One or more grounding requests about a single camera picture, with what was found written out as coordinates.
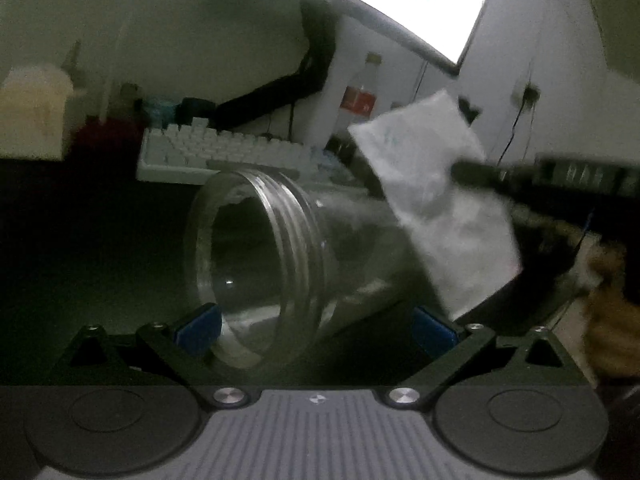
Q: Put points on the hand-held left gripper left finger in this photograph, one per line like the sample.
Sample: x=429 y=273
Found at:
x=199 y=331

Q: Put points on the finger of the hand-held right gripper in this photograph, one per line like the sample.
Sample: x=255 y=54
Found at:
x=480 y=172

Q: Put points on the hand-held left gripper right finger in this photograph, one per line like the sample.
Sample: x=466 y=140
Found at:
x=432 y=332

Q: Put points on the white paper tissue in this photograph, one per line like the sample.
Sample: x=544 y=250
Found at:
x=430 y=185

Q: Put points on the clear glass jar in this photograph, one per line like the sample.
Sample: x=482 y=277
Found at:
x=300 y=240

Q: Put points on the person's right hand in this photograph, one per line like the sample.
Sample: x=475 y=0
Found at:
x=612 y=310

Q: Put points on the black forked stand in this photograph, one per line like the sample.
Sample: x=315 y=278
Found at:
x=469 y=109

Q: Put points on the red label plastic bottle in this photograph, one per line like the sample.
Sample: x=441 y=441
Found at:
x=357 y=100

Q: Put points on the white mechanical keyboard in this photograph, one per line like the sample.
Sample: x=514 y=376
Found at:
x=225 y=147

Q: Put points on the curved computer monitor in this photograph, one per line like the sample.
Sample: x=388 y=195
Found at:
x=400 y=0

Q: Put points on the dark red box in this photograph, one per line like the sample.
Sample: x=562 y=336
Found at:
x=105 y=135

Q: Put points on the dark blue cup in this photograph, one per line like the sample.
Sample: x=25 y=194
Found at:
x=197 y=109

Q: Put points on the beige tissue box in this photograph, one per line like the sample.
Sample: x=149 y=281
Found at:
x=30 y=110

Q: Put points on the wall socket plug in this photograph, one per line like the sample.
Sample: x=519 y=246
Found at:
x=528 y=94

